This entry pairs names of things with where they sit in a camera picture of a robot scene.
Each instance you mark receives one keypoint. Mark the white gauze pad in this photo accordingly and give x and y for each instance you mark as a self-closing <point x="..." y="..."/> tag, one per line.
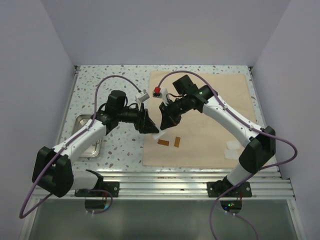
<point x="156" y="136"/>
<point x="231" y="154"/>
<point x="233" y="145"/>

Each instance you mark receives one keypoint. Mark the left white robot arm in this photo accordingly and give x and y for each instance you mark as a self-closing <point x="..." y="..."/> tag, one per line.
<point x="53" y="170"/>

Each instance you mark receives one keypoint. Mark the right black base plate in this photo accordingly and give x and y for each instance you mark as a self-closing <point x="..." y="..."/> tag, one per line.
<point x="217" y="188"/>

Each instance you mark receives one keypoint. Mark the brown bandage horizontal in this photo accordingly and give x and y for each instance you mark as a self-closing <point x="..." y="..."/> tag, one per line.
<point x="163" y="142"/>

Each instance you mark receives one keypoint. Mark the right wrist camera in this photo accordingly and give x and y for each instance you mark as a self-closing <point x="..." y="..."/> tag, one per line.
<point x="161" y="93"/>

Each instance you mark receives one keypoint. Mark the white gauze pad bottom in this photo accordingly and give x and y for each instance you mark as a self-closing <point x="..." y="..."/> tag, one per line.
<point x="231" y="154"/>

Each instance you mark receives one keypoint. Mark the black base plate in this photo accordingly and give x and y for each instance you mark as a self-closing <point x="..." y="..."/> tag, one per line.
<point x="217" y="188"/>
<point x="111" y="188"/>

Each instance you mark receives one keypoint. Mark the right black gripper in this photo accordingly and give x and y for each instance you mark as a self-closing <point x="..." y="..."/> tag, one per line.
<point x="169" y="110"/>

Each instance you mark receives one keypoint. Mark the brown bandage vertical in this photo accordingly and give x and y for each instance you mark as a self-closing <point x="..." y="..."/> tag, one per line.
<point x="177" y="142"/>

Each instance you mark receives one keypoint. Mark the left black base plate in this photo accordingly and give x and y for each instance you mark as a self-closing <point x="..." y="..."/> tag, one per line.
<point x="111" y="188"/>

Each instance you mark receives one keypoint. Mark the beige cloth mat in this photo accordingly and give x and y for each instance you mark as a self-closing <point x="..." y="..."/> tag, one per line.
<point x="202" y="139"/>

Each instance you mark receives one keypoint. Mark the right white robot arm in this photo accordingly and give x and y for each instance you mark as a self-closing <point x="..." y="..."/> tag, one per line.
<point x="258" y="143"/>

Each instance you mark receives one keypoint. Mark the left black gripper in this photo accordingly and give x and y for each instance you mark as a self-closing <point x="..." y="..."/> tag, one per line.
<point x="141" y="120"/>

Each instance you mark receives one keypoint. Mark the aluminium rail frame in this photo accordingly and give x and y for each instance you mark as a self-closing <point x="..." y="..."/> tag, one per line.
<point x="165" y="185"/>

